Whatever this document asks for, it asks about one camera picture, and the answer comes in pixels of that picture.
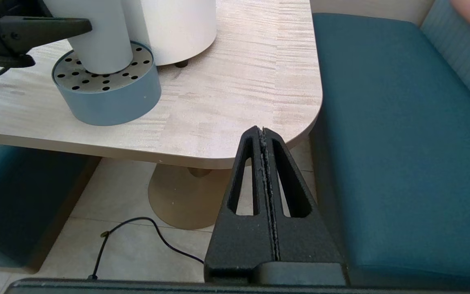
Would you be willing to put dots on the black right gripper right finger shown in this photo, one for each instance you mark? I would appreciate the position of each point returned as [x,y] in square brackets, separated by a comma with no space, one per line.
[304,241]

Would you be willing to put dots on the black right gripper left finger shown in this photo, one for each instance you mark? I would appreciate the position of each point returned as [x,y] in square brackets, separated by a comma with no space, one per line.
[239,241]

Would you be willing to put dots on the grey-blue plastic cup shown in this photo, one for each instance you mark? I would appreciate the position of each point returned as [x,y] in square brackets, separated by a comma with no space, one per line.
[96,36]

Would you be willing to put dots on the large blue drip tray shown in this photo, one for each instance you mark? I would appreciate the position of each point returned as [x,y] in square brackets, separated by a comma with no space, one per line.
[108,98]

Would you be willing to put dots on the large tea drink dispenser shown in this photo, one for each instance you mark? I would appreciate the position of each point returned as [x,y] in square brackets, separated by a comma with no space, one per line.
[178,28]

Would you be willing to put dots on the beige table pedestal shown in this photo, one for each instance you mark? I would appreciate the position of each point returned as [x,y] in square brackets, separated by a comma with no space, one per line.
[186,196]

